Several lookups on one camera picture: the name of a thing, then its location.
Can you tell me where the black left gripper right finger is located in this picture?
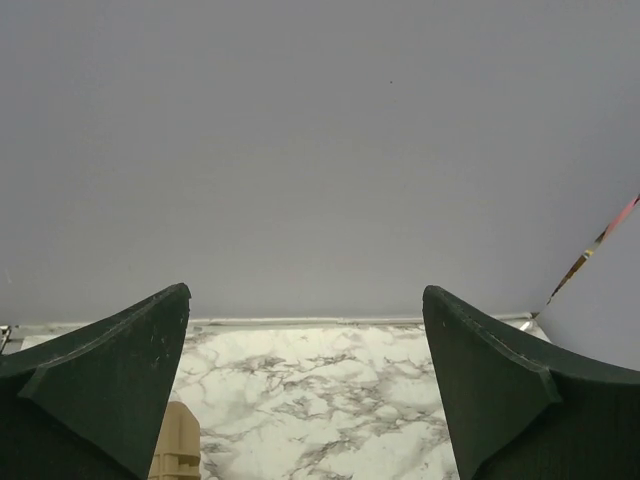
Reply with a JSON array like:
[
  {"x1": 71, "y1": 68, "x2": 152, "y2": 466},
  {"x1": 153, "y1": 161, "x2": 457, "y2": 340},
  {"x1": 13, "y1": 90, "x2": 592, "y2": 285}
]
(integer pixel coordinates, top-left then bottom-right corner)
[{"x1": 423, "y1": 286, "x2": 639, "y2": 479}]

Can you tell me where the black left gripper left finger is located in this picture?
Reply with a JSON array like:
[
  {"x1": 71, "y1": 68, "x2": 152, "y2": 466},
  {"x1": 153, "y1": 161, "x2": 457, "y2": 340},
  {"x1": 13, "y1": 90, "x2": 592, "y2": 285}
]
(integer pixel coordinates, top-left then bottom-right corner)
[{"x1": 1, "y1": 283, "x2": 191, "y2": 479}]

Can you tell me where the tan plastic tool case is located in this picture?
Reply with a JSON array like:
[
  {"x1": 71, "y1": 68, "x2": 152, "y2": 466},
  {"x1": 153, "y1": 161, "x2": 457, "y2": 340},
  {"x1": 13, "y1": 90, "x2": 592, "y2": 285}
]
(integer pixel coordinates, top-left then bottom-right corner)
[{"x1": 148, "y1": 401, "x2": 201, "y2": 480}]

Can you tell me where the colourful strip at wall corner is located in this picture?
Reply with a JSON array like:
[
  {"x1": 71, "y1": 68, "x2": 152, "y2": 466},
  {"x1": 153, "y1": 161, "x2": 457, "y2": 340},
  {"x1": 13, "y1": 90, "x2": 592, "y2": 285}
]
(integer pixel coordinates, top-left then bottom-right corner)
[{"x1": 547, "y1": 196, "x2": 639, "y2": 303}]

